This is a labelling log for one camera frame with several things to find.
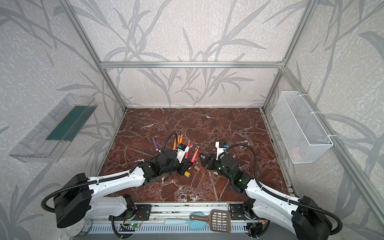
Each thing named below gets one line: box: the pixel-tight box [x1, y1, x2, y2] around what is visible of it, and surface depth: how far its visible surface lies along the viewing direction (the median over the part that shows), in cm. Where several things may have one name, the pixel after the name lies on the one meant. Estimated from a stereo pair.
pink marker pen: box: [191, 148, 200, 163], surface depth 82 cm
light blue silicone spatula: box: [164, 212, 208, 231], surface depth 72 cm
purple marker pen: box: [152, 137, 159, 152], surface depth 101 cm
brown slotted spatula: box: [190, 209, 232, 233], surface depth 72 cm
